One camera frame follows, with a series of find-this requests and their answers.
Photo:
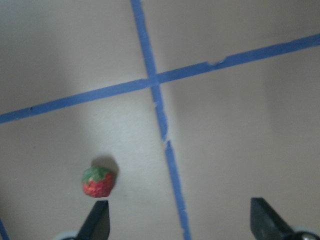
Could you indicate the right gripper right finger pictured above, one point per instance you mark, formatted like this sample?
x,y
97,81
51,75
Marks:
x,y
267,224

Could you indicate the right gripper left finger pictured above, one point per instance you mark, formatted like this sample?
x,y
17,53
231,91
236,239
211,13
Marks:
x,y
95,227

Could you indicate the strawberry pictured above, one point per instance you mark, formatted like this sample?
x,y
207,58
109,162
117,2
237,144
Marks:
x,y
97,182

